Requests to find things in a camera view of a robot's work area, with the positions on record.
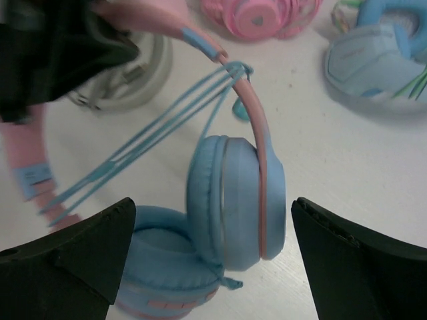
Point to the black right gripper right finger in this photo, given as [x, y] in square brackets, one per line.
[355, 272]

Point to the blue pink headphones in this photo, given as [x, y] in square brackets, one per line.
[235, 195]

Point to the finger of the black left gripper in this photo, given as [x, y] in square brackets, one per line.
[49, 48]

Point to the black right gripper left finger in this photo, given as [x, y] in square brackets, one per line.
[71, 274]

